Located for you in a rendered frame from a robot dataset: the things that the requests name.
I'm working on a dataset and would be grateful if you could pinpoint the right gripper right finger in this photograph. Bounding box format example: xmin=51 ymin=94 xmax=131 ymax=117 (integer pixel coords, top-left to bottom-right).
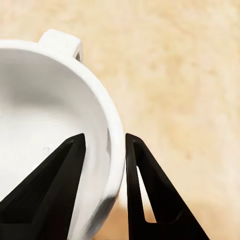
xmin=125 ymin=133 xmax=210 ymax=240

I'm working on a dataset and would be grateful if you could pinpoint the coffee cup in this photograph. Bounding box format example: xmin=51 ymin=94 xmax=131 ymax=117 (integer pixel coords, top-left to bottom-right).
xmin=0 ymin=29 xmax=126 ymax=240

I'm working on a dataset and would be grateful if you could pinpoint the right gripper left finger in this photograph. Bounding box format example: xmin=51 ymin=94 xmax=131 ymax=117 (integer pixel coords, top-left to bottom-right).
xmin=0 ymin=133 xmax=86 ymax=240

